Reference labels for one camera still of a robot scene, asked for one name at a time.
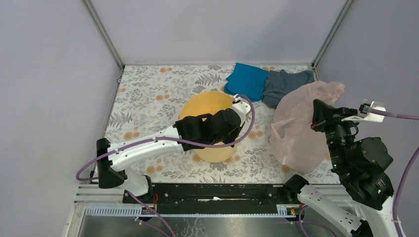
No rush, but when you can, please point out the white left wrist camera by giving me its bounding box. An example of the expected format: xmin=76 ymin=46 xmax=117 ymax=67
xmin=230 ymin=94 xmax=251 ymax=127

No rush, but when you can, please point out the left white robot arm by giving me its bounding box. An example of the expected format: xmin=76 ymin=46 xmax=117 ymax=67
xmin=96 ymin=106 xmax=249 ymax=203

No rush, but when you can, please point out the yellow plastic trash bin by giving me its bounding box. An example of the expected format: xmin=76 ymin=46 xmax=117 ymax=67
xmin=179 ymin=91 xmax=234 ymax=163

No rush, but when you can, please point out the pink plastic trash bag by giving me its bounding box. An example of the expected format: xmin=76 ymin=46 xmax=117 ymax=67
xmin=269 ymin=81 xmax=345 ymax=172

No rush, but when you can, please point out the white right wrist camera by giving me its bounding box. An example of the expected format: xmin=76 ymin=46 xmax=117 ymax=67
xmin=341 ymin=99 xmax=386 ymax=123

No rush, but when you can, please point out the aluminium corner frame post left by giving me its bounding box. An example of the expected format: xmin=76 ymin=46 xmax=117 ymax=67
xmin=81 ymin=0 xmax=125 ymax=71

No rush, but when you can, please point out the aluminium corner frame post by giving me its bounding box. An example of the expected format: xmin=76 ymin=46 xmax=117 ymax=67
xmin=81 ymin=0 xmax=125 ymax=71
xmin=311 ymin=0 xmax=355 ymax=70

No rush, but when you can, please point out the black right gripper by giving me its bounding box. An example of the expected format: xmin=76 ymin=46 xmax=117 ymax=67
xmin=309 ymin=98 xmax=361 ymax=169

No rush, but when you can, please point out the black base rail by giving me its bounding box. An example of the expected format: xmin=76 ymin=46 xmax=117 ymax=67
xmin=138 ymin=182 xmax=305 ymax=215

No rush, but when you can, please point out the grey crumpled cloth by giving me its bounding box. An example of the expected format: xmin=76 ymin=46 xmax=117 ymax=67
xmin=262 ymin=70 xmax=315 ymax=109

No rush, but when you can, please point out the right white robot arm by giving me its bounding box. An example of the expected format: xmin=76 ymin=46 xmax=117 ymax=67
xmin=283 ymin=99 xmax=416 ymax=237

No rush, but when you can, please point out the aluminium corner frame post right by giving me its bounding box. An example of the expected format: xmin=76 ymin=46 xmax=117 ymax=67
xmin=311 ymin=0 xmax=355 ymax=70

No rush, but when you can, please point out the floral patterned table mat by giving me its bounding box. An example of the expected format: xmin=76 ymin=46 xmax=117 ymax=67
xmin=92 ymin=64 xmax=341 ymax=185

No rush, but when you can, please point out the blue folded cloth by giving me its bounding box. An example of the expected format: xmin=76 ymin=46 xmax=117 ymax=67
xmin=223 ymin=63 xmax=269 ymax=102

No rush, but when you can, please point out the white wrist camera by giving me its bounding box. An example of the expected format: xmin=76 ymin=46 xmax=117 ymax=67
xmin=341 ymin=99 xmax=386 ymax=123
xmin=230 ymin=94 xmax=251 ymax=127

